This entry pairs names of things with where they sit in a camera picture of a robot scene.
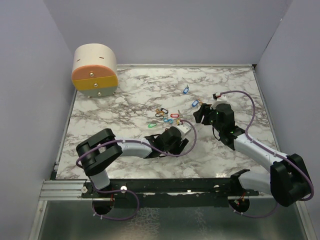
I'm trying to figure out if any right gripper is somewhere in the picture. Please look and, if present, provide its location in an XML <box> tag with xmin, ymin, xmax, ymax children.
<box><xmin>194</xmin><ymin>103</ymin><xmax>224</xmax><ymax>133</ymax></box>

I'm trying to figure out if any blue key tag with key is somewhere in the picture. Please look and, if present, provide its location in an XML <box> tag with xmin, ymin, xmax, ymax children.
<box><xmin>191</xmin><ymin>100</ymin><xmax>200</xmax><ymax>107</ymax></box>

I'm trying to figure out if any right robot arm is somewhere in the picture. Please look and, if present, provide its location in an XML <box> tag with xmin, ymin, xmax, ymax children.
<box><xmin>193</xmin><ymin>103</ymin><xmax>314</xmax><ymax>207</ymax></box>

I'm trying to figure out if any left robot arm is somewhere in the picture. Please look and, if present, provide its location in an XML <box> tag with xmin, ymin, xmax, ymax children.
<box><xmin>76</xmin><ymin>124</ymin><xmax>191</xmax><ymax>198</ymax></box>

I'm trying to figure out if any light blue carabiner middle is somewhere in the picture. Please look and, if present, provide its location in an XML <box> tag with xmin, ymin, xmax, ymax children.
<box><xmin>163</xmin><ymin>118</ymin><xmax>174</xmax><ymax>124</ymax></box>

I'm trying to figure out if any red key tag with key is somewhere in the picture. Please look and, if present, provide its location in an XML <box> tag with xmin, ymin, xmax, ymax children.
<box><xmin>170</xmin><ymin>110</ymin><xmax>182</xmax><ymax>119</ymax></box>

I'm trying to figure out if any green key tag with key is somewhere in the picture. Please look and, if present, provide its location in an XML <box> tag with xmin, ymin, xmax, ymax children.
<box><xmin>148</xmin><ymin>123</ymin><xmax>157</xmax><ymax>128</ymax></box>

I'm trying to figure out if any far blue key tag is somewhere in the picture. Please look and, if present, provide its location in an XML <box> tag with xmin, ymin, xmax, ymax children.
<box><xmin>182</xmin><ymin>85</ymin><xmax>189</xmax><ymax>95</ymax></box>

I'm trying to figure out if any black key tag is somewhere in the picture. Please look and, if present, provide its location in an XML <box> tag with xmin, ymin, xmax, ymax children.
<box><xmin>160</xmin><ymin>108</ymin><xmax>169</xmax><ymax>114</ymax></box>

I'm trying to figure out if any orange carabiner near black tag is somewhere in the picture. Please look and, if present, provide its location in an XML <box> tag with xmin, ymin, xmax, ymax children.
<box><xmin>155</xmin><ymin>109</ymin><xmax>164</xmax><ymax>114</ymax></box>

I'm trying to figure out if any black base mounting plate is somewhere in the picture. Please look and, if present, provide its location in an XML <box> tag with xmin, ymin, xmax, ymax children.
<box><xmin>81</xmin><ymin>177</ymin><xmax>259</xmax><ymax>208</ymax></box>

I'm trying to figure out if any round three-drawer storage box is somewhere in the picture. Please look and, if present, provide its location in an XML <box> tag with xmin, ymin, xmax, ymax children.
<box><xmin>71</xmin><ymin>43</ymin><xmax>119</xmax><ymax>98</ymax></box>

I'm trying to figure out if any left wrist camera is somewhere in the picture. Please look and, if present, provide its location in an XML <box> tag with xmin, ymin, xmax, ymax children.
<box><xmin>176</xmin><ymin>124</ymin><xmax>192</xmax><ymax>139</ymax></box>

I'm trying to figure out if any aluminium rail frame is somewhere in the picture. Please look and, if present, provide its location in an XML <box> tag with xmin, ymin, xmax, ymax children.
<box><xmin>40</xmin><ymin>178</ymin><xmax>272</xmax><ymax>201</ymax></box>

